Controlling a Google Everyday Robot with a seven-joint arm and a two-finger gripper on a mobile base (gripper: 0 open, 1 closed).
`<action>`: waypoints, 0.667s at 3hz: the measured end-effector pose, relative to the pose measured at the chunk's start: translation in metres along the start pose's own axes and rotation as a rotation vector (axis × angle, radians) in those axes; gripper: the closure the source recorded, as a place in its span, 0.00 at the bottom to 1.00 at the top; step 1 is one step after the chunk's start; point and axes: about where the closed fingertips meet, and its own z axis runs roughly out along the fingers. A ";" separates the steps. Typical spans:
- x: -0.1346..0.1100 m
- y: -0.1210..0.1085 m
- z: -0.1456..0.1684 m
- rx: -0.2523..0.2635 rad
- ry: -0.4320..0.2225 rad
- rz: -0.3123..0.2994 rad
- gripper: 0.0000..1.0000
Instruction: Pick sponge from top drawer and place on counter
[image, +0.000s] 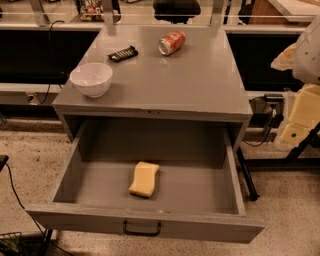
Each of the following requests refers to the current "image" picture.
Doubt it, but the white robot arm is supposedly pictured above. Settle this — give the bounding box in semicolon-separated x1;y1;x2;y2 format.
271;16;320;148

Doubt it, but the black drawer handle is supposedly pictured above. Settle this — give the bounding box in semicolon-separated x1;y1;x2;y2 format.
123;220;162;237

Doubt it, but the black snack bar wrapper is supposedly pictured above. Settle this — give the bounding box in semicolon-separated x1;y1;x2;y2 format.
108;45;138;63

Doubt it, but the black hanging cable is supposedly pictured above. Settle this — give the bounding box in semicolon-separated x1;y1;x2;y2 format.
39;19;66;106

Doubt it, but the black office chair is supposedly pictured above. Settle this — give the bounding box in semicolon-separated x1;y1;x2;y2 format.
153;0;201;24

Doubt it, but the orange soda can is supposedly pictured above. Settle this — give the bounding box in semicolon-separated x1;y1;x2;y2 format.
158;31;186;56

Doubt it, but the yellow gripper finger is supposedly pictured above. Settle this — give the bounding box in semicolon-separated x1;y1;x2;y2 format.
271;43;296;71
278;84;320;147

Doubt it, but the black floor cable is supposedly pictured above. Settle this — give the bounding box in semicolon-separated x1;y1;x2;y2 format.
4;162;74;256

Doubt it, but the grey open drawer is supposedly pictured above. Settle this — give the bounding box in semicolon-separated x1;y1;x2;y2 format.
26;118;264;243

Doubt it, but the white ceramic bowl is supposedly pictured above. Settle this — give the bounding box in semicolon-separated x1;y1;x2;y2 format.
69;63;113;98

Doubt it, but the colourful snack bag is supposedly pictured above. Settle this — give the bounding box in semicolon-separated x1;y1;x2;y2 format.
80;0;104;22

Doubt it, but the black stand leg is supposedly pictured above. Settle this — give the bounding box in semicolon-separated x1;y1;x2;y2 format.
236;148;259;201

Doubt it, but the yellow sponge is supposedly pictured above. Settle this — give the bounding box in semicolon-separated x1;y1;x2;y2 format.
128;161;159;197

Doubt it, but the grey cabinet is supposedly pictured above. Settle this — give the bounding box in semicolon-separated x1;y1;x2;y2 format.
53;25;252;148

